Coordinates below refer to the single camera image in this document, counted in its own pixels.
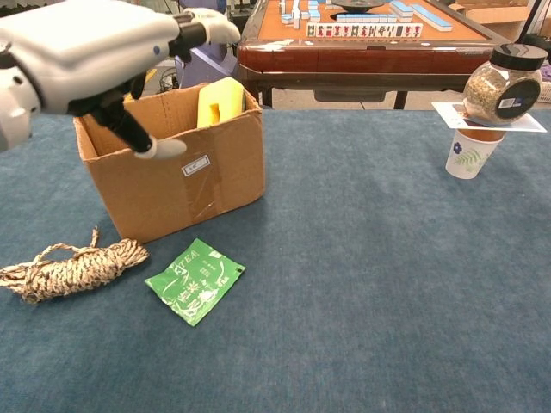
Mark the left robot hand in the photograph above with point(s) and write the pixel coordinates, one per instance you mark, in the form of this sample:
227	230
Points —
86	47

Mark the green yellow sponge with hole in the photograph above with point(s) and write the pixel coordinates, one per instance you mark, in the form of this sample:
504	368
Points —
224	96

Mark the green tea packet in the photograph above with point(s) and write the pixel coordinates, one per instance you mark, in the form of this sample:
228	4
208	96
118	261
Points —
193	284

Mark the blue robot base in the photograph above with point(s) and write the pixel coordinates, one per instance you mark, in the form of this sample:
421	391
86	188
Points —
211	69

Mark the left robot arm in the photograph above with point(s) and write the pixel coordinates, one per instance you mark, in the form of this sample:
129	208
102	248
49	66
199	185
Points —
17	112

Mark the brown cardboard box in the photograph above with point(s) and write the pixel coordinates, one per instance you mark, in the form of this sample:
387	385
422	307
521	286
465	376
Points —
150	193

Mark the white power strip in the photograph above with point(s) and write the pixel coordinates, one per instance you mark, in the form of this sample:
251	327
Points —
169	81

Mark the scattered blue mahjong tiles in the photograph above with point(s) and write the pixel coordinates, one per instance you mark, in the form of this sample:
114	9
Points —
297	13

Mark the white face-up mahjong tile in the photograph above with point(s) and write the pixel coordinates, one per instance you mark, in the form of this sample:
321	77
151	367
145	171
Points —
391	30
373	30
346	30
409	30
382	30
418	30
329	30
355	30
320	30
338	30
311	30
364	30
400	30

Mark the black round centre dome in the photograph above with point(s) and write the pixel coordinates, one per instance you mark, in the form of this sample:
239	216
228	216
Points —
357	3

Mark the brown mahjong table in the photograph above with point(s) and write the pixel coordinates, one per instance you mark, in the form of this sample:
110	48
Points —
366	60

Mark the stacked blue mahjong tiles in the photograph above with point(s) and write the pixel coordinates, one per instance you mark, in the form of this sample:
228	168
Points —
402	9

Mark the blue felt table mat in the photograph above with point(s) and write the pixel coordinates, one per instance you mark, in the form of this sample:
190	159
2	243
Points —
366	279

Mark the white card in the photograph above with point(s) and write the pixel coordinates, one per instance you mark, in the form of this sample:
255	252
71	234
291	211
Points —
452	116

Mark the floral paper cup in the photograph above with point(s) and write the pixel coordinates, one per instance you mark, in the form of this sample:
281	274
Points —
469	159

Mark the glass jar with black lid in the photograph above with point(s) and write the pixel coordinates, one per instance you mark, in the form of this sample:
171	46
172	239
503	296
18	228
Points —
486	90

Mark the black tripod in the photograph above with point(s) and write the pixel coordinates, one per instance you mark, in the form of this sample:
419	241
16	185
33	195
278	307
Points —
531	19

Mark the white basket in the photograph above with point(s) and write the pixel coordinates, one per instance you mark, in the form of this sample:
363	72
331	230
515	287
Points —
546	92

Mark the short blue mahjong tile wall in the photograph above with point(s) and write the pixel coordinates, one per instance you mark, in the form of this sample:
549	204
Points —
366	18

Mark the long blue mahjong tile wall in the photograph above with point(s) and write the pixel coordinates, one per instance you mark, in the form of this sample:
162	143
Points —
432	19

